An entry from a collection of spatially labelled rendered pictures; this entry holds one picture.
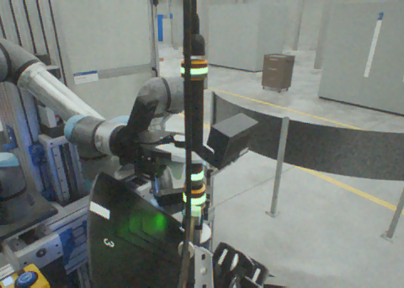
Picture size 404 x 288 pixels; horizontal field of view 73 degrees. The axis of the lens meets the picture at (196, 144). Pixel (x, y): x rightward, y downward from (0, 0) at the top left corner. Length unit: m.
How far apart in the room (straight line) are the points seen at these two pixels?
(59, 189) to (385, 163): 2.23
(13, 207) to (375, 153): 2.29
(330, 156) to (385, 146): 0.38
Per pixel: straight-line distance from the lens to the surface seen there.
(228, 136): 1.19
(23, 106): 1.28
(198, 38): 0.44
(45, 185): 1.41
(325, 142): 2.38
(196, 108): 0.46
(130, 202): 0.49
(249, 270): 0.58
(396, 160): 2.56
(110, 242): 0.40
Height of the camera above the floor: 1.68
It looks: 24 degrees down
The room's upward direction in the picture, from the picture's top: straight up
